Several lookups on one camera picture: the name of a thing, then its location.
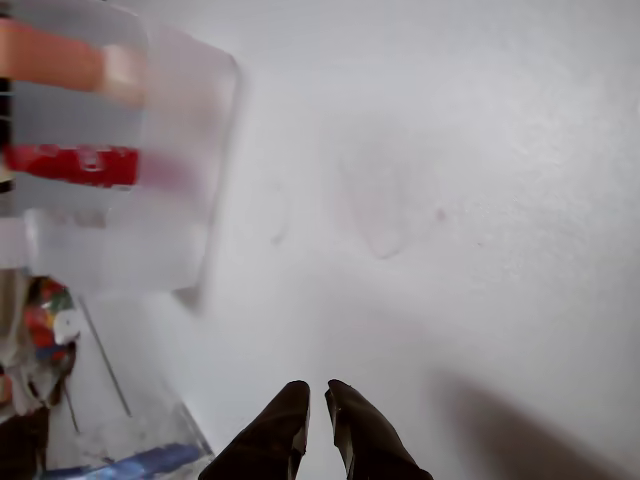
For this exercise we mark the clear crystal organizer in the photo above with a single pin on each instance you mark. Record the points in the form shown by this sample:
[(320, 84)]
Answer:
[(150, 400)]

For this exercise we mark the red hand cream tube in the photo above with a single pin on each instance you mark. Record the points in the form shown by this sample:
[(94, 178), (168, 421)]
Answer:
[(60, 165)]

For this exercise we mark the frosted white plastic bin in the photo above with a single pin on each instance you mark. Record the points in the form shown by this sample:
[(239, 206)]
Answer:
[(190, 150)]

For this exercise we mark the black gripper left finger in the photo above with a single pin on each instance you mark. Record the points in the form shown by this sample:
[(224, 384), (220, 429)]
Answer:
[(270, 440)]

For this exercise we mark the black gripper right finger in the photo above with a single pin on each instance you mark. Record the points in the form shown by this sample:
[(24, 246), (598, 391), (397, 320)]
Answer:
[(370, 445)]

